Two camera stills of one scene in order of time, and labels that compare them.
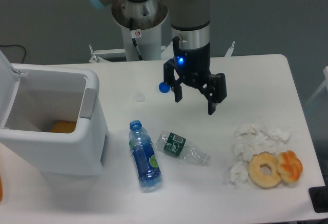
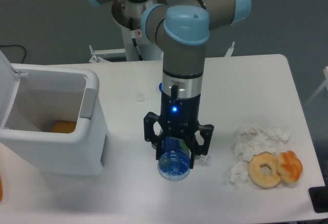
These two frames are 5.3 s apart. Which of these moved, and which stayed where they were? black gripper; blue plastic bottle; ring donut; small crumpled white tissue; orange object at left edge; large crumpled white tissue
Moved: black gripper; blue plastic bottle
Stayed: large crumpled white tissue; small crumpled white tissue; ring donut; orange object at left edge
